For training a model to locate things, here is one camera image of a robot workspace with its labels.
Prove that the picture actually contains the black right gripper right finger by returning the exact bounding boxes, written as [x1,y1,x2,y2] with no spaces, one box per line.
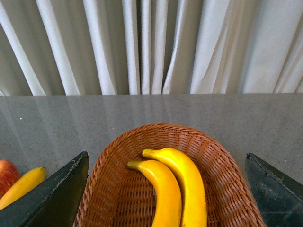
[245,153,303,227]

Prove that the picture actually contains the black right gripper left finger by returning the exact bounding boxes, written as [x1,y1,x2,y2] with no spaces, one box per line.
[0,151,89,227]

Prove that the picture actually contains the yellow banana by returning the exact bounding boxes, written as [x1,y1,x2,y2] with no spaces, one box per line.
[0,167,46,210]
[127,160,182,227]
[143,148,207,227]

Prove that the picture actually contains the red yellow apple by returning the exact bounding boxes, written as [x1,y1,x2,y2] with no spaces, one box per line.
[0,159,21,198]

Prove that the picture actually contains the right brown wicker basket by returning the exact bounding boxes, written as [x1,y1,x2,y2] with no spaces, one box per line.
[73,123,265,227]

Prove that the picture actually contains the white pleated curtain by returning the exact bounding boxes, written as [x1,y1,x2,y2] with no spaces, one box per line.
[0,0,303,96]

